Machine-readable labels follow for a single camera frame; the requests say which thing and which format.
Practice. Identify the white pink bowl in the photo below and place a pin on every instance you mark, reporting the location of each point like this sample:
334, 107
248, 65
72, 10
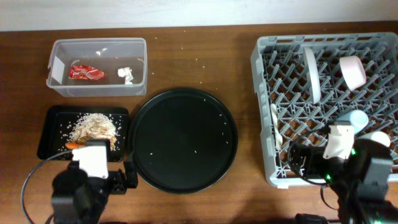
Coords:
353, 72

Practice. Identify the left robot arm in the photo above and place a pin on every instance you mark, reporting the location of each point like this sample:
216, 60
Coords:
81, 192

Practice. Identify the red snack wrapper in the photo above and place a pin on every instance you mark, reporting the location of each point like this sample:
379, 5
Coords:
86, 72

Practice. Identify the grey dishwasher rack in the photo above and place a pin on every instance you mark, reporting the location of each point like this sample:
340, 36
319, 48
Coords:
279, 77

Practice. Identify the orange carrot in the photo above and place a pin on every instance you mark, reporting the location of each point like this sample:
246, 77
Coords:
73, 145

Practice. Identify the grey plate with food scraps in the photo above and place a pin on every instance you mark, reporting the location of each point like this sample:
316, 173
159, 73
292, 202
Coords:
312, 74

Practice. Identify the black rectangular tray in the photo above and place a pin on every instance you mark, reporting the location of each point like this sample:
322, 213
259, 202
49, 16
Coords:
61, 121

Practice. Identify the clear plastic bin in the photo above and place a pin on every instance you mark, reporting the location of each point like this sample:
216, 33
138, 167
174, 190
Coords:
107, 55

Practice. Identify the white plastic fork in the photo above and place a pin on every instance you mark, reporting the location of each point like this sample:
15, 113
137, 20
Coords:
278, 136

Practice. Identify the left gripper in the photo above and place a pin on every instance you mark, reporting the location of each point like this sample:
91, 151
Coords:
120, 182

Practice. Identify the rice and shells pile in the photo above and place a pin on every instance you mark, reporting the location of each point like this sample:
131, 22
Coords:
93, 126

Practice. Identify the small white cup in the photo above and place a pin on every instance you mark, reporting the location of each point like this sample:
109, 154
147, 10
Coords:
377, 136

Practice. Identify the white tissue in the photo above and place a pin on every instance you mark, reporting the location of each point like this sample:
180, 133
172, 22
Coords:
126, 73

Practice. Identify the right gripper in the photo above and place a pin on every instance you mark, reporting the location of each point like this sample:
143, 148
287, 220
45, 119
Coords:
313, 154

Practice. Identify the round black tray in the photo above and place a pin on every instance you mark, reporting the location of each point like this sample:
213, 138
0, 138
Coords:
182, 141

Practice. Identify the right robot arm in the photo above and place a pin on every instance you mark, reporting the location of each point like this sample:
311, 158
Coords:
357, 170

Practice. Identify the blue plastic cup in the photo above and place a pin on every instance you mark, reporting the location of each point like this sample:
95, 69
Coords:
358, 119

